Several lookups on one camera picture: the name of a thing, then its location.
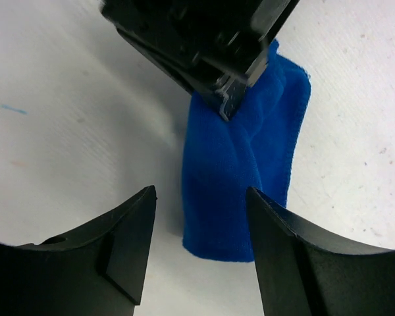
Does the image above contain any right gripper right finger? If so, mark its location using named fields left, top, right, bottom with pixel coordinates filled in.
left=246, top=188, right=395, bottom=315

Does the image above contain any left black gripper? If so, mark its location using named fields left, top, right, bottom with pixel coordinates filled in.
left=101, top=1, right=298, bottom=121

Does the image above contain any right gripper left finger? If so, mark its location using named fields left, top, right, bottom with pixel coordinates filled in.
left=0, top=186, right=157, bottom=315

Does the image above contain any blue towel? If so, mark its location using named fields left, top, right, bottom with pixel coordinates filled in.
left=182, top=41, right=311, bottom=262

